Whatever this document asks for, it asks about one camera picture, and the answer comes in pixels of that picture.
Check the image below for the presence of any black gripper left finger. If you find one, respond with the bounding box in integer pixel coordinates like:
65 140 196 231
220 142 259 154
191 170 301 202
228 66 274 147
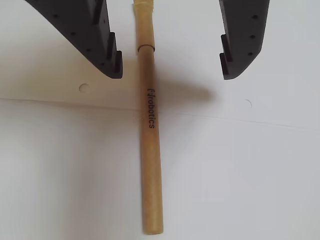
24 0 124 80

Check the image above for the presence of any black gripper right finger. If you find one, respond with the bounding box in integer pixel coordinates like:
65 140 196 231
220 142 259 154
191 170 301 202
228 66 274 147
218 0 271 81

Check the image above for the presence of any tan paper pen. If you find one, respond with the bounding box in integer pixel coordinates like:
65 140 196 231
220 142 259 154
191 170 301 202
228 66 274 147
131 0 165 235

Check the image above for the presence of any white punched paper sheet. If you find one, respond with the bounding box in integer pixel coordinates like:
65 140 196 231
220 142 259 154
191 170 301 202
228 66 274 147
0 0 320 131

